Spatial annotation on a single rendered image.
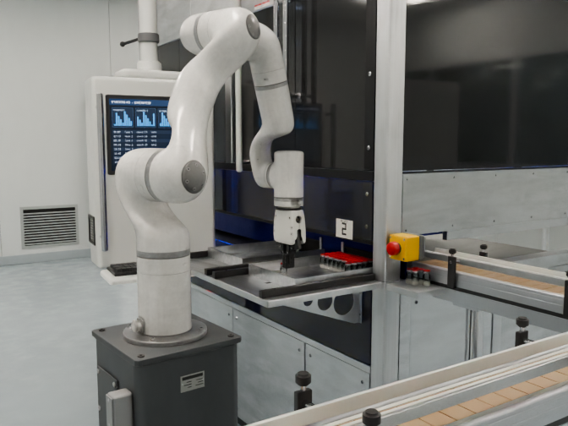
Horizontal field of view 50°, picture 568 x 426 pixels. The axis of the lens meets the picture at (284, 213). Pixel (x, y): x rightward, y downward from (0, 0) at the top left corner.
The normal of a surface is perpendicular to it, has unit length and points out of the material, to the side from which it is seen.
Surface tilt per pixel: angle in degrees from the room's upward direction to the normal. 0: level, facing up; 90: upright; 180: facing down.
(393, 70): 90
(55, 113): 90
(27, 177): 90
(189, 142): 56
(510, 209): 90
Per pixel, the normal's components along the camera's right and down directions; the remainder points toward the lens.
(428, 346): 0.54, 0.10
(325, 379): -0.84, 0.07
